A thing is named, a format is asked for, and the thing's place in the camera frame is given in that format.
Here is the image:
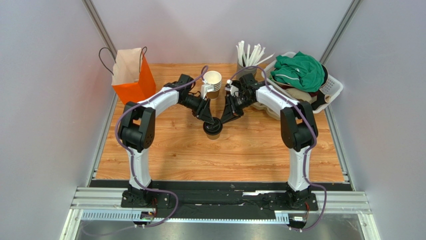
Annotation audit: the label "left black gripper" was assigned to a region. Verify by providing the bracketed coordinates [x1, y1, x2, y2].
[180, 95, 215, 126]

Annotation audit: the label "black cup lid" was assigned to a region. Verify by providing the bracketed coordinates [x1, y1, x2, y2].
[203, 117, 223, 136]

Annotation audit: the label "orange paper bag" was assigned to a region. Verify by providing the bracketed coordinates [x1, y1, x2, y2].
[107, 46, 157, 105]

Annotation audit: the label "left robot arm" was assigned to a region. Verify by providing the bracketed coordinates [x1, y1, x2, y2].
[115, 74, 223, 205]

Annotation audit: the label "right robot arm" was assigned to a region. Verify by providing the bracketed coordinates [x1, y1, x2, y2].
[220, 73, 318, 209]

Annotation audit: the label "paper cup stack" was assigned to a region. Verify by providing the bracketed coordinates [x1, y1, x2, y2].
[203, 70, 222, 93]

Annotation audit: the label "grey straw holder cup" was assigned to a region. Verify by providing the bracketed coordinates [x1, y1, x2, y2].
[234, 62, 257, 80]

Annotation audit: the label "white wrapped straws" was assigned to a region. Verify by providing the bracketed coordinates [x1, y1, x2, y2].
[236, 40, 275, 67]

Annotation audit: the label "green cloth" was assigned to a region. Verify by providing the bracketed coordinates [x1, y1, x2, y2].
[270, 51, 326, 93]

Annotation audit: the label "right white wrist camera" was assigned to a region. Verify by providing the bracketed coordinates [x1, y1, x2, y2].
[224, 79, 241, 97]

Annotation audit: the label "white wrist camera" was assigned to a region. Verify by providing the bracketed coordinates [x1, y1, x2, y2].
[224, 79, 241, 97]
[200, 84, 220, 100]

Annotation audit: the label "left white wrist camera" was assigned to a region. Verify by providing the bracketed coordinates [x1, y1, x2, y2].
[200, 84, 220, 100]

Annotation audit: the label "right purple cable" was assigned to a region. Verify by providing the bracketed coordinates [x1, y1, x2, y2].
[227, 65, 328, 232]

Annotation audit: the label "purple cable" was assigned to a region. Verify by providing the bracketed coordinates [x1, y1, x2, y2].
[114, 65, 210, 231]
[227, 65, 328, 232]

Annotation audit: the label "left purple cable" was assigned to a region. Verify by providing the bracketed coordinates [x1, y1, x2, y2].
[114, 65, 210, 231]

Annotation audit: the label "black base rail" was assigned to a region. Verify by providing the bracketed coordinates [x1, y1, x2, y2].
[89, 180, 352, 222]

